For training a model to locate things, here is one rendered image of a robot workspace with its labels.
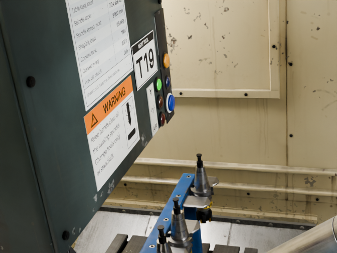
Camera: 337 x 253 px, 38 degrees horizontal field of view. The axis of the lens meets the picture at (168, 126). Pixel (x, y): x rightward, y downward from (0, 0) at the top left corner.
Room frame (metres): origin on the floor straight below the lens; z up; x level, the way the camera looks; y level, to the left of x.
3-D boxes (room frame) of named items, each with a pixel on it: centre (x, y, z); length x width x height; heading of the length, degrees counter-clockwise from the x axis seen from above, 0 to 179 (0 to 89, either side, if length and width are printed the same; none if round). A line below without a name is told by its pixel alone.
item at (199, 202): (1.13, -0.05, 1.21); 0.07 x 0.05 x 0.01; 70
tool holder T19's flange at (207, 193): (1.18, -0.07, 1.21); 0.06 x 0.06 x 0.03
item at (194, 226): (1.03, -0.02, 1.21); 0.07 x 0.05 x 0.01; 70
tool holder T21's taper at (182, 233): (0.98, 0.00, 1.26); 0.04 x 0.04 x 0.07
